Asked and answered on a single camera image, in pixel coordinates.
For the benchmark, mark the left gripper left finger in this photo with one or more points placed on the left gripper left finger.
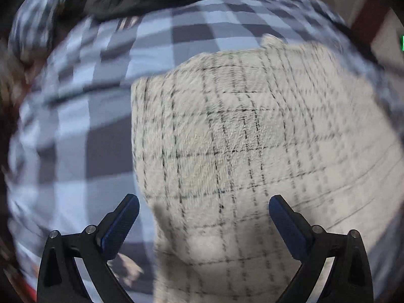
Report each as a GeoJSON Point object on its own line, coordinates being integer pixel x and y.
{"type": "Point", "coordinates": [59, 279]}

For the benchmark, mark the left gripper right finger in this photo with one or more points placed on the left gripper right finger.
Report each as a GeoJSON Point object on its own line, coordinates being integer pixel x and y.
{"type": "Point", "coordinates": [349, 279]}

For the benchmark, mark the cream plaid tweed jacket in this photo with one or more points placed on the cream plaid tweed jacket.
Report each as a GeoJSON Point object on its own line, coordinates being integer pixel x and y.
{"type": "Point", "coordinates": [215, 138]}

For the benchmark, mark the blue checkered bed quilt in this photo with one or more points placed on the blue checkered bed quilt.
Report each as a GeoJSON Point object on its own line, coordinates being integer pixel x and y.
{"type": "Point", "coordinates": [71, 159]}

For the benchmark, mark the crumpled blue checkered blanket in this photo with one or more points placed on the crumpled blue checkered blanket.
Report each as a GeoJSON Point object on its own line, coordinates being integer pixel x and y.
{"type": "Point", "coordinates": [32, 32]}

